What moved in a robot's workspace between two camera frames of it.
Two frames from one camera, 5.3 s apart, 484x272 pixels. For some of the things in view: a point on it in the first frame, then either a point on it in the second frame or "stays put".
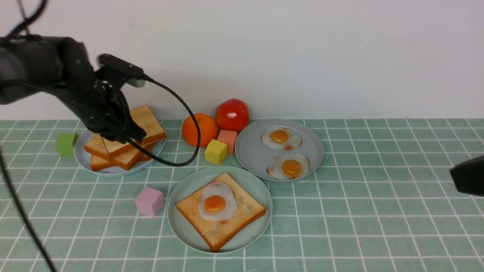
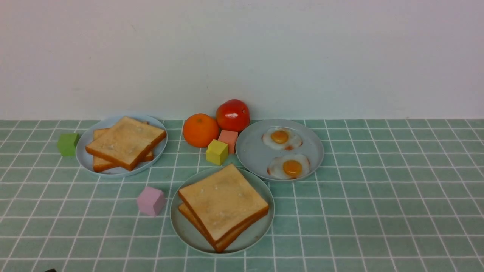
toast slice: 142,116 to 220,248
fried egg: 288,166 stays put
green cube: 65,143 stays put
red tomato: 232,115 stays put
